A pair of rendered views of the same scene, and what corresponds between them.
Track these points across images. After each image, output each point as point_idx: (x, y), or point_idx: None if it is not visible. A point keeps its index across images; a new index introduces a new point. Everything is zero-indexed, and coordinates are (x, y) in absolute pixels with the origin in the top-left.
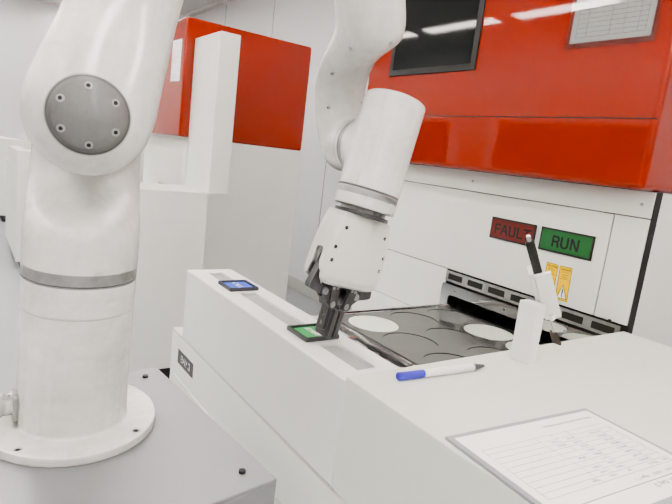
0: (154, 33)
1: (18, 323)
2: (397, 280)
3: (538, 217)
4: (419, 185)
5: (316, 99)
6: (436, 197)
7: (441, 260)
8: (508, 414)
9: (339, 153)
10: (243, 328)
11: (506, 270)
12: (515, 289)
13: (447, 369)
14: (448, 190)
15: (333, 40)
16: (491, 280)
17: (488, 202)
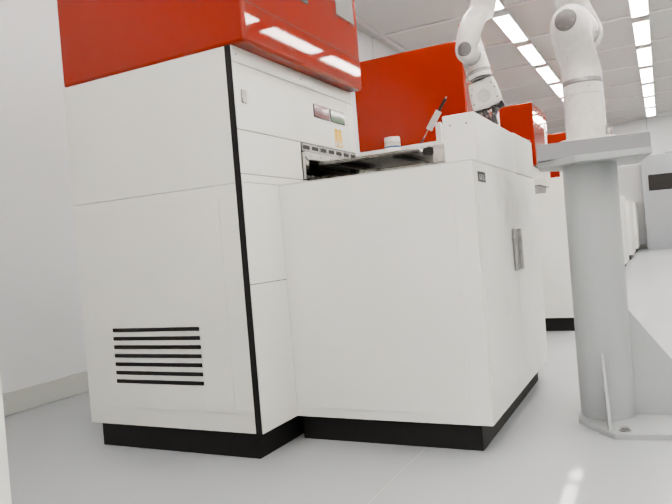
0: None
1: (604, 100)
2: (274, 159)
3: (327, 104)
4: (273, 77)
5: (481, 29)
6: (285, 88)
7: (296, 136)
8: None
9: (480, 55)
10: (496, 133)
11: (323, 136)
12: (328, 147)
13: None
14: (290, 84)
15: (490, 12)
16: (319, 144)
17: (309, 94)
